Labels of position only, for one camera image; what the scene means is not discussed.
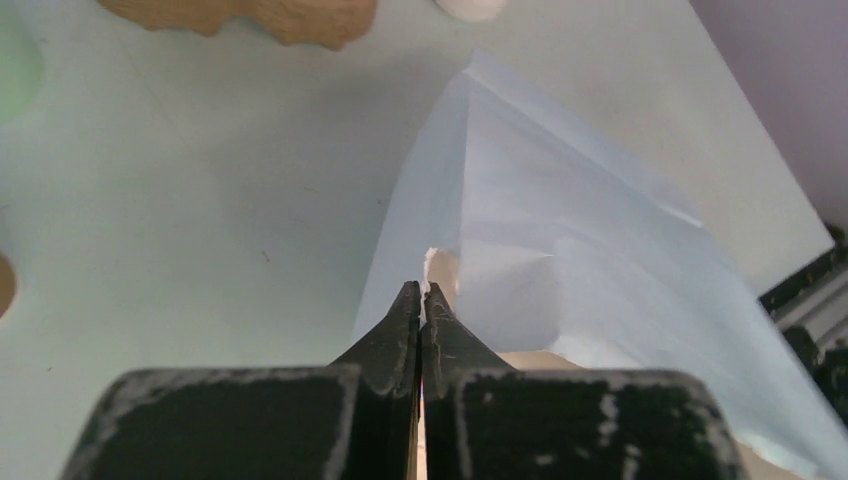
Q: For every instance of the brown paper coffee cup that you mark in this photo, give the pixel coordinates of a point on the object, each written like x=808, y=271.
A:
x=8, y=284

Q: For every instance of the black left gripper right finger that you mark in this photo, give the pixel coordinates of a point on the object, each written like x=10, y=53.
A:
x=486, y=419

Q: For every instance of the green straw holder jar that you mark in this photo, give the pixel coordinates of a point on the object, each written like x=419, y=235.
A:
x=22, y=64

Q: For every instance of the brown cardboard cup carrier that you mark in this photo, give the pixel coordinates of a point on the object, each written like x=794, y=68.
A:
x=331, y=24

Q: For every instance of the stack of white lids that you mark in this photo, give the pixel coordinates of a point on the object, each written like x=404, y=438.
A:
x=472, y=11

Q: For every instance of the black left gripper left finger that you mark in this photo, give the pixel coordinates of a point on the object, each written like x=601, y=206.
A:
x=355, y=418

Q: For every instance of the white paper bag with handles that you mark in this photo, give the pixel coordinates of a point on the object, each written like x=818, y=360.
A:
x=442, y=268

